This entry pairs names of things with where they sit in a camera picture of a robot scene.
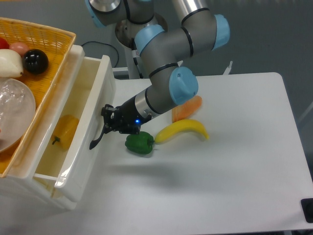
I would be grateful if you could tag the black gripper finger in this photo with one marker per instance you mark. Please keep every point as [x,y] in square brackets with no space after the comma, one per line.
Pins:
[107,127]
[108,112]

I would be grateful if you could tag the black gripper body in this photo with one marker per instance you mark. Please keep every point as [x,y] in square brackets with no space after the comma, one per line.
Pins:
[126,118]

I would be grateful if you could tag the white top drawer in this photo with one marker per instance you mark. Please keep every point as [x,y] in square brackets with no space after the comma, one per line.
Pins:
[99,72]

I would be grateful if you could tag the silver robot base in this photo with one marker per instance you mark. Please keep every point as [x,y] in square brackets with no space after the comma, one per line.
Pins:
[125,32]

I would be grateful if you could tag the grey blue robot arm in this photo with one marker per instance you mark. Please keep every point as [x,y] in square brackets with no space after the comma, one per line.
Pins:
[160,51]

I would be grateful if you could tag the white drawer cabinet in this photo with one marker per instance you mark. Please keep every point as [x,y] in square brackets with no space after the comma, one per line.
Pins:
[37,162]

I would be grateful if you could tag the green bell pepper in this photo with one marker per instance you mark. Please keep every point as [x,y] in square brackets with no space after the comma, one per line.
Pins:
[141,143]

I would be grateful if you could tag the yellow bell pepper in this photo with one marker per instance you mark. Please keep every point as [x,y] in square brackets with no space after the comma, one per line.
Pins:
[64,131]

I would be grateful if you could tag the orange triangular sponge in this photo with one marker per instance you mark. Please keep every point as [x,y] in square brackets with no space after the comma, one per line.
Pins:
[187,109]

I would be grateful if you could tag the yellow banana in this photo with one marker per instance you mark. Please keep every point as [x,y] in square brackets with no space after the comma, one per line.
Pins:
[184,125]

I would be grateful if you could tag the black ball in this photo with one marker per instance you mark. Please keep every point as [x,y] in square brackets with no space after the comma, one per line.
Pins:
[35,61]

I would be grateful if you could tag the clear plastic bowl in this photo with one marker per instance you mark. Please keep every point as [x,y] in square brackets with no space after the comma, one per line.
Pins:
[28,109]

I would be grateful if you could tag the clear plastic bottle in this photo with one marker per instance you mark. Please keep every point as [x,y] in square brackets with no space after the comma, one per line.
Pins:
[11,97]

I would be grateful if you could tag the pink peach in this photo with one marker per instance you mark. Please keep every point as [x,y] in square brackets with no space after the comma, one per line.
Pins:
[19,47]

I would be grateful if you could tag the white pear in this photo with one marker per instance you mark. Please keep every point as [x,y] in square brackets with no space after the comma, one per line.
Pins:
[10,64]

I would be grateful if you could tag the red apple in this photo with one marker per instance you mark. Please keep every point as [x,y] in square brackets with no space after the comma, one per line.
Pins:
[3,44]

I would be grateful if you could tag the black corner object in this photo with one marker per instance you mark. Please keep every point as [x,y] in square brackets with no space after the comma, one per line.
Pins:
[307,207]

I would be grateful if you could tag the black drawer handle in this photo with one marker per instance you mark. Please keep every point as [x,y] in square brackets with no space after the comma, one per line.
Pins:
[94,143]

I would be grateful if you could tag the white table bracket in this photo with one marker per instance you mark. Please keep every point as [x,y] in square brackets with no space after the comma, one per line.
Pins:
[228,69]

